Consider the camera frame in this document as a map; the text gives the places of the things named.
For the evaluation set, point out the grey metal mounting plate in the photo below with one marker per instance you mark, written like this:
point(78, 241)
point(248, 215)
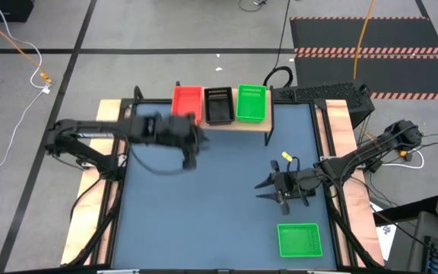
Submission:
point(86, 164)
point(325, 158)

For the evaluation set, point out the black aluminium table frame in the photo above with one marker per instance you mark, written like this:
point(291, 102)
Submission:
point(112, 236)

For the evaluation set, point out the black perforated computer tower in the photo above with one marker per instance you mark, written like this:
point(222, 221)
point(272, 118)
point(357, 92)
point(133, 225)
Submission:
point(325, 93)

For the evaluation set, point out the black plastic basket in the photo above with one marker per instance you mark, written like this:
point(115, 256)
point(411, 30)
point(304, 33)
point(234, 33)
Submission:
point(219, 108)

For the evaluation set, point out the red plastic basket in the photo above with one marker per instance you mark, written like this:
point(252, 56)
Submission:
point(186, 102)

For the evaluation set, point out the black box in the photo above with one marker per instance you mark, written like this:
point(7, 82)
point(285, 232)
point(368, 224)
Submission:
point(2, 9)

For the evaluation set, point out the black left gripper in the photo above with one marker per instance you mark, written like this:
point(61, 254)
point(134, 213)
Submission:
point(177, 129)

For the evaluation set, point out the dark grey side desk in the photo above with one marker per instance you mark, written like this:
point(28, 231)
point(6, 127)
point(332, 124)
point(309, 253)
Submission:
point(418, 236)

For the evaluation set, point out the wooden table side board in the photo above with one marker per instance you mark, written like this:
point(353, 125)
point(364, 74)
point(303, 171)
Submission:
point(359, 213)
point(84, 213)

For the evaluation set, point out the black mat with striped edges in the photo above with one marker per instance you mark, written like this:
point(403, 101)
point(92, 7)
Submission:
point(394, 34)

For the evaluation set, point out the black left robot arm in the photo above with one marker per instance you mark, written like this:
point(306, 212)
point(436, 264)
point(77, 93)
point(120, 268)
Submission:
point(89, 131)

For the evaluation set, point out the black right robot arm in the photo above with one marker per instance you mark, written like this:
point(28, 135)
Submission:
point(371, 150)

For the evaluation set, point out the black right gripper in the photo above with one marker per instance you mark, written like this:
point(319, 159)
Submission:
point(293, 182)

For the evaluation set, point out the white paper sheet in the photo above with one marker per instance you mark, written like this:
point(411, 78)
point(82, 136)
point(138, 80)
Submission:
point(388, 243)

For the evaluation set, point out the wooden shelf with black legs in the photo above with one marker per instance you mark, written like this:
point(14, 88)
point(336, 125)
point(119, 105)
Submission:
point(238, 127)

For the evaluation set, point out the green plastic basket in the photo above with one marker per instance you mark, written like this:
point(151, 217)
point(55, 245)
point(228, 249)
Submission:
point(251, 104)
point(299, 239)

